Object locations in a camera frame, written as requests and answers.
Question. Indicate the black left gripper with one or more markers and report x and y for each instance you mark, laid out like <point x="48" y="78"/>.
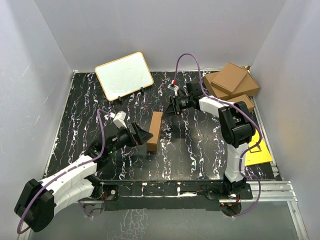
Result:
<point x="143" y="135"/>

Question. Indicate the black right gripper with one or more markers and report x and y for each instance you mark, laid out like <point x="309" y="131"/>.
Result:
<point x="170" y="111"/>

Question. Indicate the cardboard box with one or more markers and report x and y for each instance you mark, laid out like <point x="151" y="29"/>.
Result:
<point x="246" y="99"/>
<point x="247" y="87"/>
<point x="155" y="129"/>
<point x="229" y="78"/>

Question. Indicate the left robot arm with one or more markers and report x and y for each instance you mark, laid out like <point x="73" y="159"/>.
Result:
<point x="41" y="200"/>

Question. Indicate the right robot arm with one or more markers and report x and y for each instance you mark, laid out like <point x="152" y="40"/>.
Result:
<point x="236" y="127"/>

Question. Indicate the yellow booklet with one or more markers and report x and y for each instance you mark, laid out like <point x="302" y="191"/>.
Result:
<point x="258" y="155"/>

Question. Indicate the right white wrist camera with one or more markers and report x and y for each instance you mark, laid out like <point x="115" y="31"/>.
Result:
<point x="174" y="87"/>

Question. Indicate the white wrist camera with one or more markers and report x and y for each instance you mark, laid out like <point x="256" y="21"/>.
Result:
<point x="119" y="119"/>
<point x="174" y="87"/>

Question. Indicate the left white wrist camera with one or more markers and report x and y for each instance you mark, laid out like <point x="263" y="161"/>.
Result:
<point x="119" y="119"/>

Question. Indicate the whiteboard with orange frame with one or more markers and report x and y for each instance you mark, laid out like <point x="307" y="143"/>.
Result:
<point x="124" y="76"/>

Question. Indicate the black base frame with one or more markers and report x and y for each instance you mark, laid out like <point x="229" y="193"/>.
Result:
<point x="168" y="195"/>

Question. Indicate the aluminium rail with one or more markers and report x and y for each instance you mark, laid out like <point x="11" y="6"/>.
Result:
<point x="264" y="191"/>

